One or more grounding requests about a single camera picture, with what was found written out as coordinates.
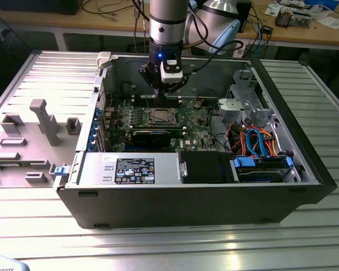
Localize silver power supply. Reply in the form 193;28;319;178
77;152;181;186

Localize metal heatsink cooler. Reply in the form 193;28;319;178
275;7;294;28

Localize white papers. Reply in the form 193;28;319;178
316;15;339;29

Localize pale blue teach pendant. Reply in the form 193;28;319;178
0;253;31;271

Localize metal socket cover frame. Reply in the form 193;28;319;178
148;108;177;125

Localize black wire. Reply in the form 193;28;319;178
208;104;234;155

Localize black RAM slot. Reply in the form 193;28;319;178
133;100;182;109
133;95;182;103
134;124;186;130

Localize grey parts rack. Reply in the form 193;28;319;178
0;98;84;189

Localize wooden workbench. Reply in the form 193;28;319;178
0;0;339;51

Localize orange wire bundle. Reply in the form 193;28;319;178
259;129;280;158

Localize black box on workbench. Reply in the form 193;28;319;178
0;0;80;15

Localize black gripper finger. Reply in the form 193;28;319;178
165;75;189;102
139;65;166;102

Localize small green circuit board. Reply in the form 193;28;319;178
293;12;311;28

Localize pale grey case latch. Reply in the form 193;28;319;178
97;51;114;68

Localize silver disk bay cage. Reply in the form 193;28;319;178
216;69;275;126

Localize black graphics card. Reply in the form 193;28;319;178
132;129;184;148

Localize green motherboard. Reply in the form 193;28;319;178
101;97;229;153

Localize black camera cable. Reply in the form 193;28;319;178
183;5;245;75

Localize CPU socket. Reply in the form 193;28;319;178
146;108;179;125

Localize hard disk in blue carrier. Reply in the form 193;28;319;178
231;156;294;183

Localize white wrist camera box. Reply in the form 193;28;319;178
160;58;184;84

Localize blue flat wire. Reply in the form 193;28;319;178
245;128;268;159

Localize tall black box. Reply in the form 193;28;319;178
237;0;252;33

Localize black PC case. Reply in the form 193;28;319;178
56;52;337;229

